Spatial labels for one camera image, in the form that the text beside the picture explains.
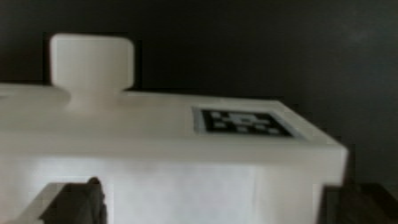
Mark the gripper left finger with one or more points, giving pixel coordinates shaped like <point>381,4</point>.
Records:
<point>77,207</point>

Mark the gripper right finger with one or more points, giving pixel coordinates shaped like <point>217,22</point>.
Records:
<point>359,204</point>

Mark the white front drawer box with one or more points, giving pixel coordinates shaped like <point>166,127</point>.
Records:
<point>205,160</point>

